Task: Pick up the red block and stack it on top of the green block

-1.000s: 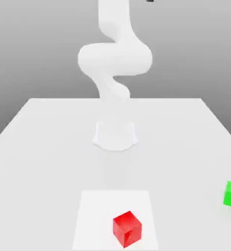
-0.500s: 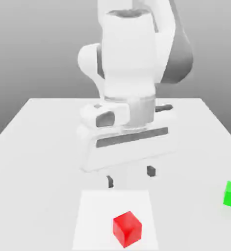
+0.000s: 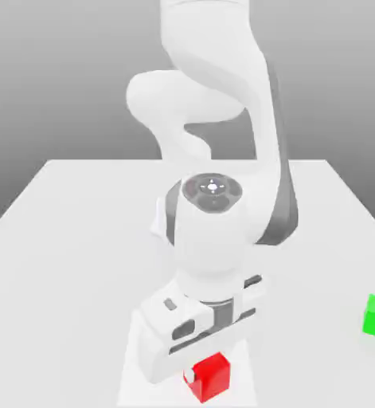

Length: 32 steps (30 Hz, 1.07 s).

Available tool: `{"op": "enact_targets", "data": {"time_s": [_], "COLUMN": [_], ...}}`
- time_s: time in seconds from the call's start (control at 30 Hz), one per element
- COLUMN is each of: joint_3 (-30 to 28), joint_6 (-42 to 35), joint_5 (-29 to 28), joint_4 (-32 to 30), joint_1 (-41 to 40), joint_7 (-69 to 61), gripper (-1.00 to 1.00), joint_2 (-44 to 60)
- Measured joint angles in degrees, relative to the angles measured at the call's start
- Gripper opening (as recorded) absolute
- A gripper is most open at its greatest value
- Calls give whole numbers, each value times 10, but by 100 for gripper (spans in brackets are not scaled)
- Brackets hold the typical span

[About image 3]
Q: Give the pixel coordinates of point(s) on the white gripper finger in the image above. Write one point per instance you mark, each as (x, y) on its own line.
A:
(189, 375)

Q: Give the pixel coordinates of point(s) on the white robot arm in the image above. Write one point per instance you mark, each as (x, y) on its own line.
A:
(212, 242)

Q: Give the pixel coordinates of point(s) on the small red cube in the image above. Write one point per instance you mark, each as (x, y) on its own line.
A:
(213, 377)

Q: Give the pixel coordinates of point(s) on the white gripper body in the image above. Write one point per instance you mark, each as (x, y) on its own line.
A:
(161, 353)

